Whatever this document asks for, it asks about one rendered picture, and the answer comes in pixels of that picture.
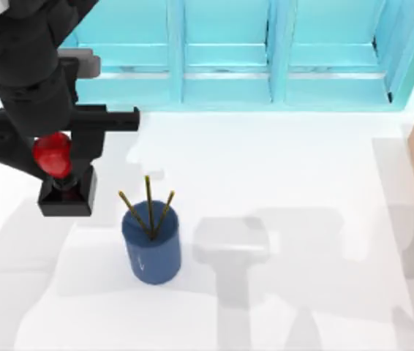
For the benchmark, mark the red glossy rounded object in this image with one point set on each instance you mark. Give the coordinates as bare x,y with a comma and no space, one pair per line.
51,153

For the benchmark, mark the pale grey rounded box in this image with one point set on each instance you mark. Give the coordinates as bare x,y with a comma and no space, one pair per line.
84,64

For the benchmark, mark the thin yellow-brown stick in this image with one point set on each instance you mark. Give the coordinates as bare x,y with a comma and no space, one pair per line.
149,208
163,214
134,213

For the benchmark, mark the dark blue cylindrical cup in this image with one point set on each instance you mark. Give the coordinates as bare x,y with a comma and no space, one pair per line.
154,256

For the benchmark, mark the light blue rack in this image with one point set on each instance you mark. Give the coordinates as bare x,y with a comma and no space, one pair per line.
229,55

